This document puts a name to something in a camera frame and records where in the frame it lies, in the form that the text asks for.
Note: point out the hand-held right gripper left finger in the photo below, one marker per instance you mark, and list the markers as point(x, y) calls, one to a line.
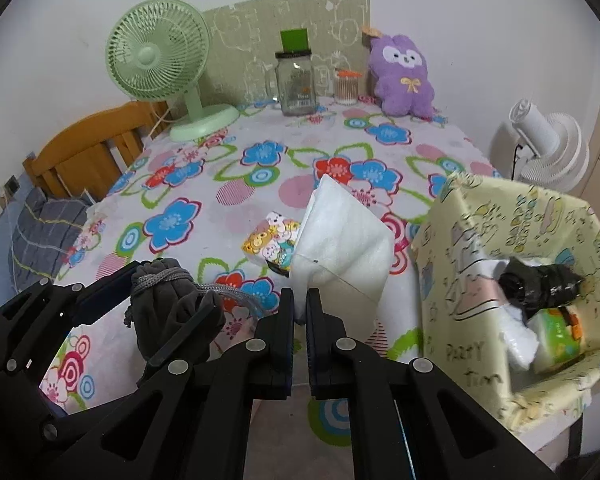
point(286, 345)

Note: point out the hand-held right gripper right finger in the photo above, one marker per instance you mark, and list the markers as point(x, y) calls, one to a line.
point(314, 350)

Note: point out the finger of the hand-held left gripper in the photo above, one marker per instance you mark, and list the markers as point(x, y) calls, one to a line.
point(105, 292)
point(185, 330)

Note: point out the white tissue sheet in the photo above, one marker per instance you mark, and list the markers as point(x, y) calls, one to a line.
point(340, 240)

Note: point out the yellow cartoon print box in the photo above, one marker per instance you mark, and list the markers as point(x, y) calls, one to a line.
point(460, 280)

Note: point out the black plastic bag bundle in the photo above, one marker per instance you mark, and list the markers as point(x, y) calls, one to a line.
point(540, 285)

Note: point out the grey plaid cloth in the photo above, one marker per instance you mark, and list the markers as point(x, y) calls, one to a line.
point(40, 235)

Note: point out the cartoon print tissue packet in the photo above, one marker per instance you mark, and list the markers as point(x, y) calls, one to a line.
point(267, 242)

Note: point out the wooden chair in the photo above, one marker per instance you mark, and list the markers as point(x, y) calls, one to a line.
point(80, 150)

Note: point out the floral tablecloth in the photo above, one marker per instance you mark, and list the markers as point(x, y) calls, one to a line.
point(280, 175)

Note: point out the white crumpled foam wrap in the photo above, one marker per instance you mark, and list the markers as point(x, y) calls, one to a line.
point(517, 340)

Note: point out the green desk fan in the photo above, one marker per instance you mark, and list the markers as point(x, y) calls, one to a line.
point(152, 52)

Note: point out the green tissue packet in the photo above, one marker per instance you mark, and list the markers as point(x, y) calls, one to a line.
point(560, 335)

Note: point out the small clear glass mug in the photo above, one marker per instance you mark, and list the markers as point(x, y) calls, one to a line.
point(271, 85)

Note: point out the glass jar with green lid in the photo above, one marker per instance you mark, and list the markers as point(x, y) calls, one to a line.
point(295, 85)

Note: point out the small jar with orange lid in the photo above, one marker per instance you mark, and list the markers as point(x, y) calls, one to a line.
point(347, 91)

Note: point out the purple plush bunny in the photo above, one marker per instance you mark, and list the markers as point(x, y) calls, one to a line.
point(402, 90)

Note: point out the green patterned board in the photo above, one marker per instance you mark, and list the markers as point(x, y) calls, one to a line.
point(250, 35)

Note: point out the white standing fan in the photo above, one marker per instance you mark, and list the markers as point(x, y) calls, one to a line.
point(555, 145)

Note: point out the brown paper tag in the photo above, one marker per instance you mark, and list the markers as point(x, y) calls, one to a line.
point(370, 32)

